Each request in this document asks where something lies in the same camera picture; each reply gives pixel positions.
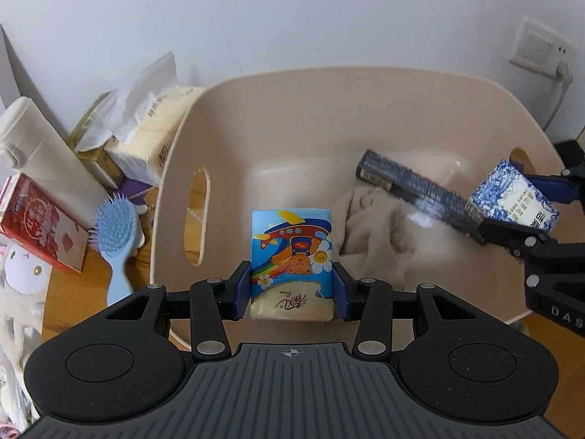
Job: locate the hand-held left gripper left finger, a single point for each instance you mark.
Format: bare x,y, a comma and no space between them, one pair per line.
242,290

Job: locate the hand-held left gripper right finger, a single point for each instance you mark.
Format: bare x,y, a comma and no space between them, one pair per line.
341,295

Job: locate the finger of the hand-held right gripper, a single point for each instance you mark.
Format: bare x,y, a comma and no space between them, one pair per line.
507,235
553,190

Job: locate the blue white patterned box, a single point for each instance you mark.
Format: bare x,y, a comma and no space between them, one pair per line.
507,192

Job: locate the cartoon printed tissue pack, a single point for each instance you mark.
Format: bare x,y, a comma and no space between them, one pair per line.
292,256

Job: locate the beige plastic basket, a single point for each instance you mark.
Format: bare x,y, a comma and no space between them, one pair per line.
297,123

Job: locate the wooden desktop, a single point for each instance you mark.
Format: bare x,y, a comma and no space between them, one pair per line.
82,292

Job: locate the beige cloth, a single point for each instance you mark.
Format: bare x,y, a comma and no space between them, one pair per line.
370,238

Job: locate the dark long box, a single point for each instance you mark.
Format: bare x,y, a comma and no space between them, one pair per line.
411,183

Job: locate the white plug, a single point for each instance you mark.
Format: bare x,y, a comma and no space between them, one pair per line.
565,75

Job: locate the light blue hairbrush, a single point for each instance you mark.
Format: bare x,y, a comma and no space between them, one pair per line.
116,233

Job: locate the cream soft tissue pack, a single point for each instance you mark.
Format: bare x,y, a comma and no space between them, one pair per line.
155,132

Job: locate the gold tissue pack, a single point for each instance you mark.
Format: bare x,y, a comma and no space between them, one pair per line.
98,155

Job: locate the red carton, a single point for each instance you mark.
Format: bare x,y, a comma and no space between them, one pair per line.
36,224

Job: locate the white plush sheep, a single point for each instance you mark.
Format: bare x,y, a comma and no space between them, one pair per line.
23,270

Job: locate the white pillow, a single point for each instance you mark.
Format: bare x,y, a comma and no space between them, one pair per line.
16,388

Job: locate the white thermos bottle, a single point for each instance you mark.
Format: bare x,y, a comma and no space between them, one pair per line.
41,146

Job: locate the white wall socket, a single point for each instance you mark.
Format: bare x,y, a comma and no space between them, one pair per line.
539,45

